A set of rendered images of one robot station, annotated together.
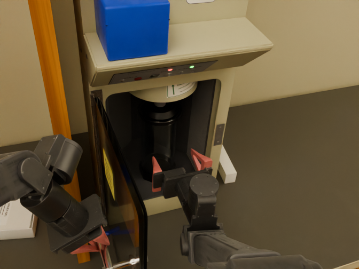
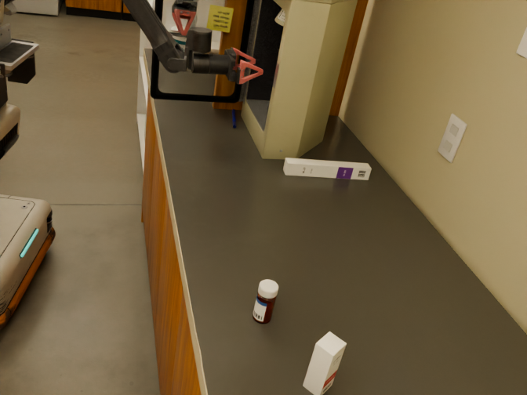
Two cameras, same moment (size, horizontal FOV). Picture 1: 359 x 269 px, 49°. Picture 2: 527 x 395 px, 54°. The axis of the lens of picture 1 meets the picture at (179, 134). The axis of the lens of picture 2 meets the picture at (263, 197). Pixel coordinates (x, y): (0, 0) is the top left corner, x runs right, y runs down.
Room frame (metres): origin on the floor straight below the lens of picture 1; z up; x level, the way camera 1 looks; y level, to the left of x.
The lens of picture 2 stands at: (0.85, -1.53, 1.66)
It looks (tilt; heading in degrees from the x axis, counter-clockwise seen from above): 31 degrees down; 93
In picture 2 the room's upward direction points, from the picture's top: 11 degrees clockwise
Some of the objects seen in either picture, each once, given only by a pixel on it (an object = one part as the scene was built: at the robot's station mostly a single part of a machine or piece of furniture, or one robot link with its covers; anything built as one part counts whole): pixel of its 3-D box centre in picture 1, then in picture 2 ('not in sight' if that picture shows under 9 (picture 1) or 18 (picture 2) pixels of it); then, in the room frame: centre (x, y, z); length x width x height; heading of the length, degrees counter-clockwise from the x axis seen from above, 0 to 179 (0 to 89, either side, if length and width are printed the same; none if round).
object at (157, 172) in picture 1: (164, 171); (241, 62); (0.63, 0.03, 1.18); 0.09 x 0.07 x 0.07; 23
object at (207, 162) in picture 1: (193, 165); (246, 69); (0.66, -0.04, 1.18); 0.09 x 0.07 x 0.07; 23
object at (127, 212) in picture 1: (118, 218); (201, 41); (0.48, 0.11, 1.19); 0.30 x 0.01 x 0.40; 24
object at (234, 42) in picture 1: (178, 62); not in sight; (0.64, 0.01, 1.46); 0.32 x 0.11 x 0.10; 113
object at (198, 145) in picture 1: (148, 116); (300, 64); (0.81, 0.08, 1.19); 0.26 x 0.24 x 0.35; 113
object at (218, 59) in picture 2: (189, 191); (220, 64); (0.58, -0.03, 1.18); 0.10 x 0.07 x 0.07; 113
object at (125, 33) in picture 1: (130, 18); not in sight; (0.61, 0.09, 1.56); 0.10 x 0.10 x 0.09; 23
